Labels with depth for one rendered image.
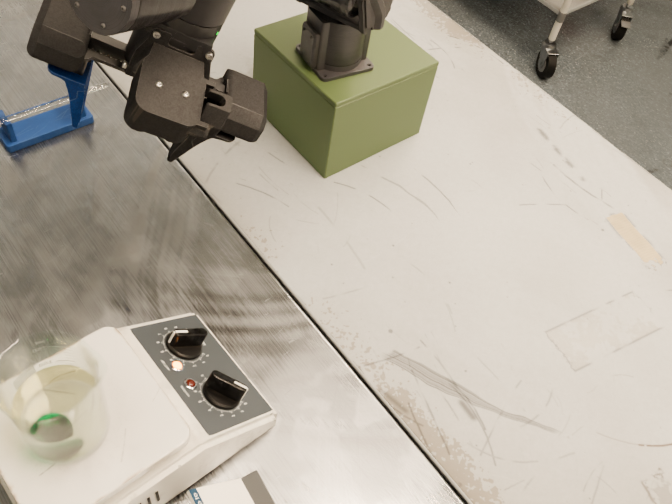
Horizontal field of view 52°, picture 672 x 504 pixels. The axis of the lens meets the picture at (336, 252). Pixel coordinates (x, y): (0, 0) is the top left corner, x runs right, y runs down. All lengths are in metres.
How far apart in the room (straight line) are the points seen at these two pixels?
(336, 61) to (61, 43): 0.30
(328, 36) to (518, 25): 2.15
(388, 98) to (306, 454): 0.39
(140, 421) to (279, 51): 0.43
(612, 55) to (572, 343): 2.21
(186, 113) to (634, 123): 2.20
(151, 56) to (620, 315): 0.53
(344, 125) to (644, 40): 2.36
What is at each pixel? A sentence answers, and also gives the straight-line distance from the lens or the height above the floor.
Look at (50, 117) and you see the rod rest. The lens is 0.87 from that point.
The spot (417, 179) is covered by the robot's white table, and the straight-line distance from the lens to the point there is 0.82.
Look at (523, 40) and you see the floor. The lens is 2.79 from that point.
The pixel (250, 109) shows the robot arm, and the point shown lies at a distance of 0.58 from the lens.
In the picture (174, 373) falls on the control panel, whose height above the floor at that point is 0.96.
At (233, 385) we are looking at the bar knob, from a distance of 0.57.
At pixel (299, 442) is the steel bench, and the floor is 0.90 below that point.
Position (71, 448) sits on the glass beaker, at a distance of 0.51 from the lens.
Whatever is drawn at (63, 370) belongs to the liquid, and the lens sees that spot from 0.52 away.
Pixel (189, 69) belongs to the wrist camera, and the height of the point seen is 1.14.
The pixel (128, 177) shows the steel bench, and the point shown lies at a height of 0.90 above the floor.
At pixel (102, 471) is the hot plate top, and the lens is 0.53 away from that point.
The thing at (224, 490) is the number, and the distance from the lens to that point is 0.59.
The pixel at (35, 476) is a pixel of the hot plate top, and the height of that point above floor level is 0.99.
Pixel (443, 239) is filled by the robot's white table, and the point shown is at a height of 0.90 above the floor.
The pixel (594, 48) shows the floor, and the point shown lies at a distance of 2.88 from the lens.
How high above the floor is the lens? 1.48
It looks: 52 degrees down
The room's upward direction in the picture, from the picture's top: 11 degrees clockwise
